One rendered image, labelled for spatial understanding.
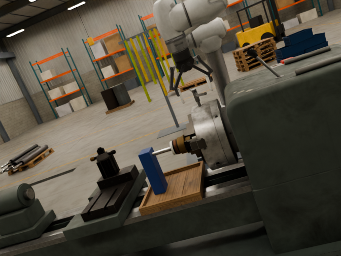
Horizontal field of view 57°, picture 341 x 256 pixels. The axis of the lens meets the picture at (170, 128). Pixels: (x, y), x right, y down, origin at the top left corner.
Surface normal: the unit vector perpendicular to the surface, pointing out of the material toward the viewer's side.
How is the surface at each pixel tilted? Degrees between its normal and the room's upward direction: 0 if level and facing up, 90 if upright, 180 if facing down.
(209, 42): 115
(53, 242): 90
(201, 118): 41
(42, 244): 90
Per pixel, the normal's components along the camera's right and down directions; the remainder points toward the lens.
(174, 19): 0.07, 0.32
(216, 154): -0.04, 0.51
